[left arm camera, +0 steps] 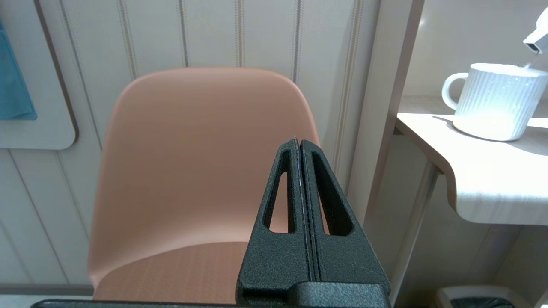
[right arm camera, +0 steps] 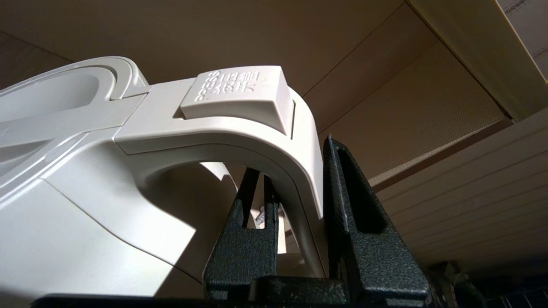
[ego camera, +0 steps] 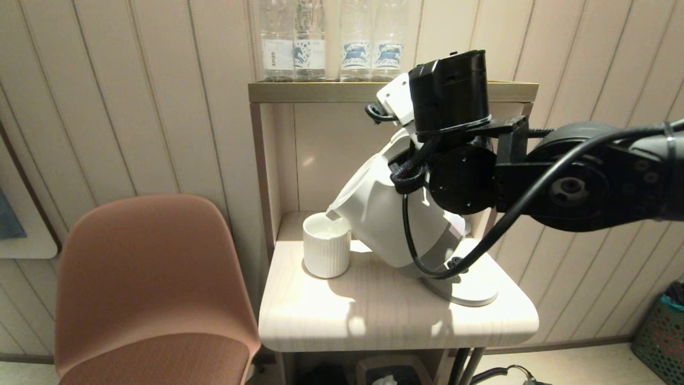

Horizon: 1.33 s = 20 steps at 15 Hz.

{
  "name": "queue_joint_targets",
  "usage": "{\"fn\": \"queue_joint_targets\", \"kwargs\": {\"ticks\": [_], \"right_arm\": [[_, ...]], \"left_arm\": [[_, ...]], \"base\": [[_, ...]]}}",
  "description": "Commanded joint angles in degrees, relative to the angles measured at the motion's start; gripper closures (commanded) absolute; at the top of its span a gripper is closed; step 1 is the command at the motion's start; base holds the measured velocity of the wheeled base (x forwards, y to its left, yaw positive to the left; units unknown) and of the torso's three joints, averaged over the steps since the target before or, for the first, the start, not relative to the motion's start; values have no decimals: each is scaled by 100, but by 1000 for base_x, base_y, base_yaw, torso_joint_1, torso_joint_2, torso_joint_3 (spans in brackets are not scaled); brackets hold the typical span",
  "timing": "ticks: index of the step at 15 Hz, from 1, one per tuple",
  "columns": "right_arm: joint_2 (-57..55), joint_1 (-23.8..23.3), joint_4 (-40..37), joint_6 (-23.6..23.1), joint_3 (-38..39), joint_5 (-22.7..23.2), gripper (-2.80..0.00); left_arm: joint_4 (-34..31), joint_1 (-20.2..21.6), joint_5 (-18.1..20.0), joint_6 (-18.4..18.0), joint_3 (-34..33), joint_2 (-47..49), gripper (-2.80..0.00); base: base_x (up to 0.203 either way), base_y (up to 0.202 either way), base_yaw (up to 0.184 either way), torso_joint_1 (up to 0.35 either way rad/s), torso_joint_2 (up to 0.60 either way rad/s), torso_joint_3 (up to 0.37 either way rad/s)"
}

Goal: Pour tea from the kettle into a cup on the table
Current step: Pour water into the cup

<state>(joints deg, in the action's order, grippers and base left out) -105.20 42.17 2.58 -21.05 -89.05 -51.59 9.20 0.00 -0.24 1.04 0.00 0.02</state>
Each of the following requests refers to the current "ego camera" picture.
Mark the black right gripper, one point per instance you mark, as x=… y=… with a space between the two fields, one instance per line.
x=451 y=93

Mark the white electric kettle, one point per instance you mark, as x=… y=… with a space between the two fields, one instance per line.
x=374 y=208

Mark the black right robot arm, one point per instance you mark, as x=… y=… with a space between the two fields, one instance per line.
x=577 y=192

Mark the clear bottle blue horse label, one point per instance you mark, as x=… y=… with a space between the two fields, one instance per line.
x=356 y=56
x=388 y=56

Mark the white ribbed ceramic cup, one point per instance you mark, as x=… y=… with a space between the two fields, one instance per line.
x=326 y=251

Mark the clear bottle blue patterned label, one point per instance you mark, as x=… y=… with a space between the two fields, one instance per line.
x=309 y=56

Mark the white round kettle base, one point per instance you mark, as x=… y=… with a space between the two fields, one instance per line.
x=475 y=294

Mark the clear bottle white text label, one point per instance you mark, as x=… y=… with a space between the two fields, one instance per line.
x=277 y=56

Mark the beige shelf side table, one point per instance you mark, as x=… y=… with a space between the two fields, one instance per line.
x=331 y=315

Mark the grey trash bin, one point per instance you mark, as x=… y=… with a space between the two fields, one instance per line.
x=363 y=371

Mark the white crumpled paper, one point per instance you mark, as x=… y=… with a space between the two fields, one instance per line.
x=385 y=380

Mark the pink shell chair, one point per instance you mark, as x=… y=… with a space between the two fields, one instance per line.
x=149 y=278

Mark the green mesh basket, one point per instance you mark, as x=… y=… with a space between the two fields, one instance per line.
x=660 y=342

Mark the blue cloth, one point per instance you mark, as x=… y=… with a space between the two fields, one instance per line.
x=9 y=219

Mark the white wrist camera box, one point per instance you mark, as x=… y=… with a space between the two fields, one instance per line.
x=398 y=99

